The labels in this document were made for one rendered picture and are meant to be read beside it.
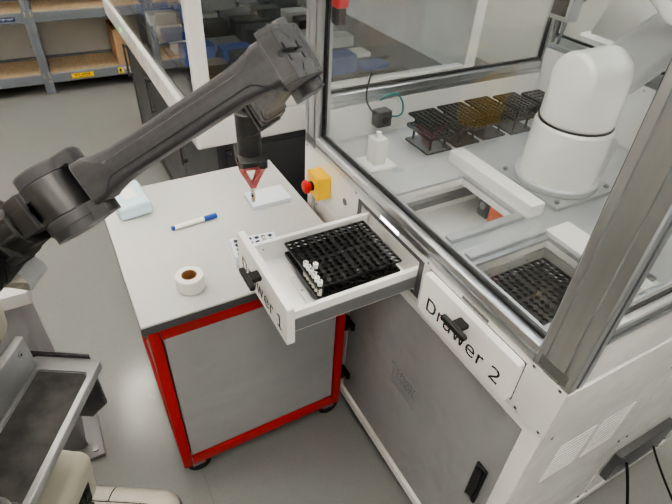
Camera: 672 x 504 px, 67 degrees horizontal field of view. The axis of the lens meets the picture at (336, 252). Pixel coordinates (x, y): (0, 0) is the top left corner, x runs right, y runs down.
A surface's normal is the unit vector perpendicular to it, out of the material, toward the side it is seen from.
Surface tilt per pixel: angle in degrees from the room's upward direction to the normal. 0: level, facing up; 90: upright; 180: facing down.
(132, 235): 0
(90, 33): 90
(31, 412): 0
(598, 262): 90
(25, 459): 0
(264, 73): 65
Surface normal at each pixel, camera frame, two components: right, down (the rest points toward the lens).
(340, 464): 0.04, -0.77
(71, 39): 0.47, 0.57
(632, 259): -0.88, 0.27
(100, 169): 0.01, 0.24
